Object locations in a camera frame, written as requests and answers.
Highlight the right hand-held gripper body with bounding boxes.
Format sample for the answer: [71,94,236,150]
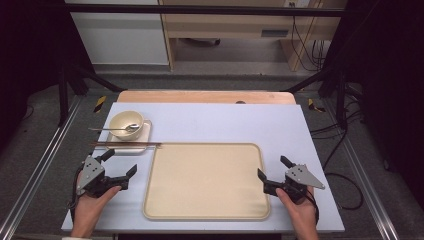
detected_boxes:
[263,164,326,204]

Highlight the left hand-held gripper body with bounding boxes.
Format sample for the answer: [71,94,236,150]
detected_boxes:
[76,155,130,199]

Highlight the metal spoon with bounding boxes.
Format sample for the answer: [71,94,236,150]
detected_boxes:
[88,123,140,133]

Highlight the cream bowl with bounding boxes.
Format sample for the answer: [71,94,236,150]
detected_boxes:
[108,110,145,141]

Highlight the small white square tray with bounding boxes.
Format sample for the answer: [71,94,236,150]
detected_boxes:
[105,119,153,156]

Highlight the large beige tray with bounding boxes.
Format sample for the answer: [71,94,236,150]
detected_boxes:
[143,142,271,222]

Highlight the person's left hand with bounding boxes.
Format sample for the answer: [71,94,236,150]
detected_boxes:
[73,173,123,223]

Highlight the person's right hand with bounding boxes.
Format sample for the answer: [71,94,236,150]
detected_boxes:
[275,187,318,228]

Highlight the yellow black tape strip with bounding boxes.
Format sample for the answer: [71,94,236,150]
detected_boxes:
[93,95,107,114]
[307,98,327,114]

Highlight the black metal stand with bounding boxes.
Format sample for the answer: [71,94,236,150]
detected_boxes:
[284,66,350,130]
[58,63,125,127]

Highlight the white cabinet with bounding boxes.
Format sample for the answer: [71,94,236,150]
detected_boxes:
[64,0,170,66]

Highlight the black curtain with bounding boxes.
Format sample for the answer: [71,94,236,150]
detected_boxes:
[0,0,95,153]
[328,0,424,204]

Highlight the light wooden desk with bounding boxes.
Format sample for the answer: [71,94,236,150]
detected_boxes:
[158,0,349,72]

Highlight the black horizontal bar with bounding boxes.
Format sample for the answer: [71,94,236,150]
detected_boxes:
[64,3,348,18]

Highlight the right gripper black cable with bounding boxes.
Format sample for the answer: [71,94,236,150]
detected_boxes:
[304,189,321,225]

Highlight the aluminium floor rail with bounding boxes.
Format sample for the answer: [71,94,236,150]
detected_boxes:
[321,96,400,240]
[0,96,83,240]

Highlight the black floor cable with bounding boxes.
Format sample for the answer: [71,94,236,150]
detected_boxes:
[309,99,365,212]

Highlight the hanging black cables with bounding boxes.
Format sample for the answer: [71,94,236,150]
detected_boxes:
[290,2,327,72]

